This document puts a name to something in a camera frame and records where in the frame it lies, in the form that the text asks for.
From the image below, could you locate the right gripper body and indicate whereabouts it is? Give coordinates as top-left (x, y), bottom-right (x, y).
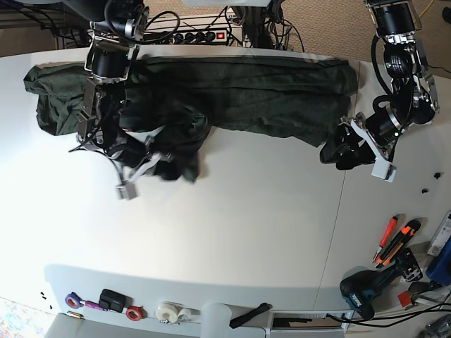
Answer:
top-left (112, 135), bottom-right (173, 185)

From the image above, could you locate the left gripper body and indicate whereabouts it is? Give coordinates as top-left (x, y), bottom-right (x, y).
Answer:
top-left (339, 112), bottom-right (398, 163)

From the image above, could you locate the dark green long-sleeve t-shirt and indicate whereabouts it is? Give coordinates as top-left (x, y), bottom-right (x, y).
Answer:
top-left (23, 55), bottom-right (359, 183)

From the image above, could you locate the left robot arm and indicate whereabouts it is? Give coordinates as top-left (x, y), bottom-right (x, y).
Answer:
top-left (320, 1), bottom-right (440, 180)

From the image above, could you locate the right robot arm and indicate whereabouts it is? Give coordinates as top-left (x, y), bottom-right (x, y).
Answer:
top-left (65, 1), bottom-right (170, 189)

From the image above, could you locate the orange black utility knife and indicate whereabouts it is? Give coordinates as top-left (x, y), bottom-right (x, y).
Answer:
top-left (375, 219), bottom-right (421, 269)

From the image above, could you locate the blue box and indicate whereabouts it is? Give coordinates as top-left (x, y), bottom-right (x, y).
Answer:
top-left (426, 240), bottom-right (451, 286)

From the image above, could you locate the black power strip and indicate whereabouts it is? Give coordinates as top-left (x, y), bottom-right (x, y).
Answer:
top-left (157, 30), bottom-right (228, 46)

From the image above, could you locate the purple marker pen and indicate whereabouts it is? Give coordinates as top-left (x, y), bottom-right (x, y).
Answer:
top-left (81, 301), bottom-right (106, 311)

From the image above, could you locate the purple tape roll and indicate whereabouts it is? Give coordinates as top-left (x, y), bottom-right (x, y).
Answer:
top-left (65, 292), bottom-right (83, 309)

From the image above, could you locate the red tape roll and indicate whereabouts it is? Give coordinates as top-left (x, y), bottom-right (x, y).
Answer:
top-left (125, 306), bottom-right (144, 322)

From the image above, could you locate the clear tape roll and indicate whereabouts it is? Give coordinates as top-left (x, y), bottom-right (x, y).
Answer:
top-left (154, 303), bottom-right (179, 324)
top-left (178, 308), bottom-right (199, 323)

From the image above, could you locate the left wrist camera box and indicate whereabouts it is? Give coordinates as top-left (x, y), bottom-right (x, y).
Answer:
top-left (371, 158), bottom-right (397, 182)

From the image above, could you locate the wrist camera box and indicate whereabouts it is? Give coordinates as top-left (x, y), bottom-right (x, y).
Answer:
top-left (116, 181), bottom-right (137, 200)
top-left (371, 158), bottom-right (397, 182)

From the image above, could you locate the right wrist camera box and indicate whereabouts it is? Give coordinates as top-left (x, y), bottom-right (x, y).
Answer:
top-left (116, 181), bottom-right (137, 200)

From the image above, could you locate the teal black cordless drill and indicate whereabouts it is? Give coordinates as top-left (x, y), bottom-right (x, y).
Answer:
top-left (340, 248), bottom-right (423, 320)

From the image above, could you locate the yellow cable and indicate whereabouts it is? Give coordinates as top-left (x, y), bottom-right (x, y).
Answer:
top-left (419, 0), bottom-right (436, 18)

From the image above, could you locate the black action camera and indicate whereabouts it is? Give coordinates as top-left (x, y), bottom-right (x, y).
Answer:
top-left (98, 289), bottom-right (127, 313)

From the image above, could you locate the black strap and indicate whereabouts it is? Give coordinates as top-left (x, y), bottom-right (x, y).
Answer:
top-left (229, 302), bottom-right (271, 330)

